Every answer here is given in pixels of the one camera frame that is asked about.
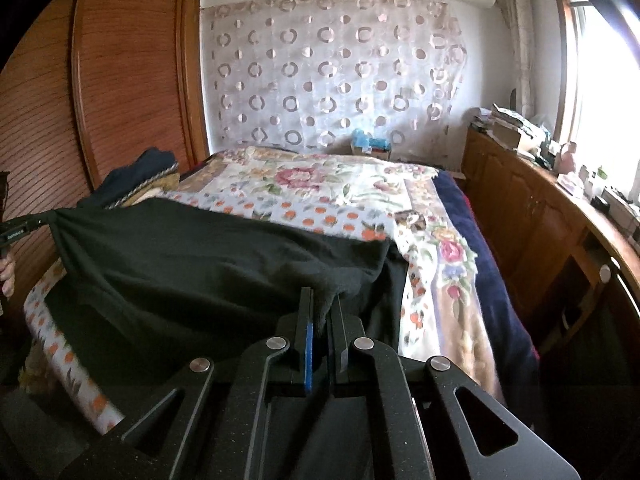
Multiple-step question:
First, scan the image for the black t-shirt with white print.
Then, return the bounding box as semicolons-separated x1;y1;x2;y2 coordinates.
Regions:
46;198;408;390

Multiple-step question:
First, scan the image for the person's left hand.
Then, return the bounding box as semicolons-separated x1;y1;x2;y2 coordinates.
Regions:
0;252;15;298

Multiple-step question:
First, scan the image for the dark navy folded garment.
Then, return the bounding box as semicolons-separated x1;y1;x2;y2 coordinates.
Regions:
77;148;179;209

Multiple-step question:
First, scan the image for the floral bed quilt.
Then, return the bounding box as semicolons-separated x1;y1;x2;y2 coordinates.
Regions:
19;145;504;436

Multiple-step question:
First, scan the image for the yellow patterned folded cloth stack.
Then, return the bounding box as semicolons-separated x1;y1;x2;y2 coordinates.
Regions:
105;162;180;209

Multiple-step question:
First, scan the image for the navy blue blanket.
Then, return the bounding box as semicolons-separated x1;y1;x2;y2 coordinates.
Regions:
433;170;539;403

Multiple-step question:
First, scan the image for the blue tissue pack box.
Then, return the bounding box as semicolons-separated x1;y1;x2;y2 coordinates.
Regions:
350;128;392;160

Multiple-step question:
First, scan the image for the wooden louvered wardrobe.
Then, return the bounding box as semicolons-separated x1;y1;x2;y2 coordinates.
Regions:
0;0;212;316

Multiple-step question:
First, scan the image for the long wooden sideboard cabinet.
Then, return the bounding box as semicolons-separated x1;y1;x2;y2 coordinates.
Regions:
461;128;639;352

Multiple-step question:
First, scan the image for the sheer circle-pattern curtain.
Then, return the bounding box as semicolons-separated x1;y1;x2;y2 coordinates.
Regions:
201;0;468;165

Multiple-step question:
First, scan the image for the stack of books and papers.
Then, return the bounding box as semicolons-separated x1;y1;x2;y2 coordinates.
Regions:
470;104;546;155

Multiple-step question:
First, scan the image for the pink figurine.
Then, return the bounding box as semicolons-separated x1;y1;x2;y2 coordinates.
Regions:
554;141;577;174

